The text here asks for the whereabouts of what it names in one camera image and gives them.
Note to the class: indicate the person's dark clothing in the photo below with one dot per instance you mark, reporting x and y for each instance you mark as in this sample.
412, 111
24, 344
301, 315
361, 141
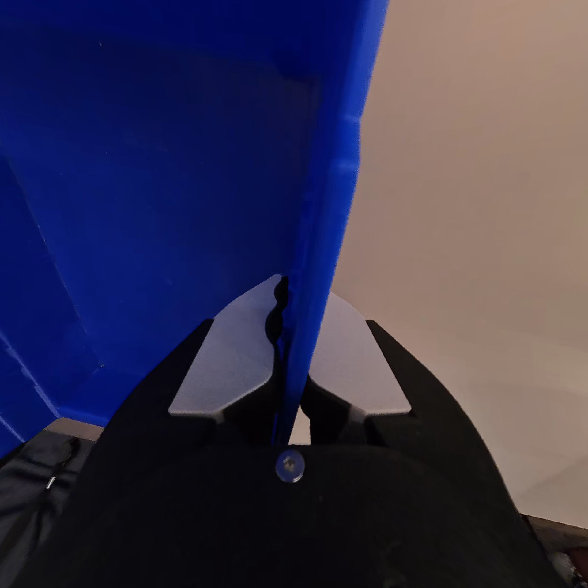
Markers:
27, 505

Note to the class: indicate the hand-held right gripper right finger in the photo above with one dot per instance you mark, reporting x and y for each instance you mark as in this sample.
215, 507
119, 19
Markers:
358, 363

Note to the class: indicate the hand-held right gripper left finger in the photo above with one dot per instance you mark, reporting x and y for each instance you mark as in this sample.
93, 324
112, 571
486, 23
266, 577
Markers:
229, 358

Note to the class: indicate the blue plastic box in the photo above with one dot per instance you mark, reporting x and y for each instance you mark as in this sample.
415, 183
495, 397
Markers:
174, 183

